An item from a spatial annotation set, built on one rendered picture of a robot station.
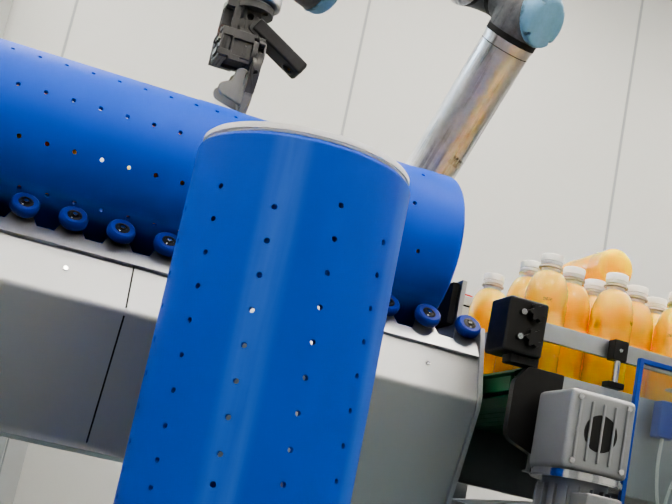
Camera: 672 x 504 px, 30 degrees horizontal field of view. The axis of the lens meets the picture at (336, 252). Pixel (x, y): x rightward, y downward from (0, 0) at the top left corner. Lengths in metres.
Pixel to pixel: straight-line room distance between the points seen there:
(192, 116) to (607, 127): 3.53
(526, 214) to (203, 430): 3.80
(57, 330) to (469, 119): 1.15
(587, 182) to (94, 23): 2.10
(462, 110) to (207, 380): 1.37
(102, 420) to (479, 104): 1.16
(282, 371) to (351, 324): 0.11
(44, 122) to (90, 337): 0.33
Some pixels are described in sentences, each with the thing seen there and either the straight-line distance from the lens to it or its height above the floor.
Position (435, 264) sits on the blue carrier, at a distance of 2.08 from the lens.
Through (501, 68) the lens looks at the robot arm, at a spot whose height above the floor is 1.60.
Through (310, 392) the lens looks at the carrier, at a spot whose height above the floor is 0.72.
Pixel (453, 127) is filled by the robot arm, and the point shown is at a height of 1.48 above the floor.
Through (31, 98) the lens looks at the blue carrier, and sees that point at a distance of 1.96.
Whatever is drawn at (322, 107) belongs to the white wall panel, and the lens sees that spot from 5.11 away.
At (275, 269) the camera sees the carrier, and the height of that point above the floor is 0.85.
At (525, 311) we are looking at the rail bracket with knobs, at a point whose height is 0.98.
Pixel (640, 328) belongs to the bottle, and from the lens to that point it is 2.25.
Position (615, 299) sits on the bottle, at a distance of 2.20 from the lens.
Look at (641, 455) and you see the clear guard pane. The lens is 2.07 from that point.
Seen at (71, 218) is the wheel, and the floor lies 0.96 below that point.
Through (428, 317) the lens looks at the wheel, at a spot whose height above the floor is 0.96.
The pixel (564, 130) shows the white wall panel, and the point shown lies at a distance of 5.31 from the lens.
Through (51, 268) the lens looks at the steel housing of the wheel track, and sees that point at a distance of 1.92.
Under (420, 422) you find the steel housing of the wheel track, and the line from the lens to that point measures 2.05.
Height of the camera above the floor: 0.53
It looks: 14 degrees up
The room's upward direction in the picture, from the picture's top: 12 degrees clockwise
